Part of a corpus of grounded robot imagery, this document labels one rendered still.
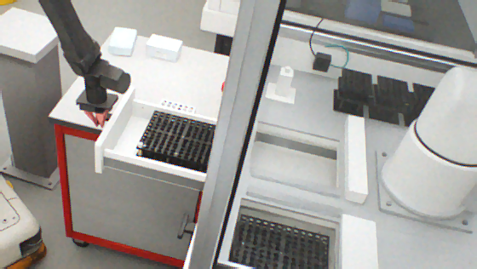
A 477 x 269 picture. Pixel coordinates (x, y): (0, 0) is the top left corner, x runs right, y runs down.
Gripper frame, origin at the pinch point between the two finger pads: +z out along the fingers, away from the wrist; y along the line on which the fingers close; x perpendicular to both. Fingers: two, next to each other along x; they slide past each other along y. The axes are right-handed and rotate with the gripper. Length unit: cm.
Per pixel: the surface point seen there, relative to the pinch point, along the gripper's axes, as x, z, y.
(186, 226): -28.0, 1.7, 33.3
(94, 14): 215, 80, -102
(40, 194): 39, 85, -55
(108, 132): -5.4, -2.4, 5.0
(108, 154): -9.4, 2.0, 6.2
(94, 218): 15, 63, -15
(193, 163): -2.6, 5.6, 28.6
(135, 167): -9.5, 4.6, 14.0
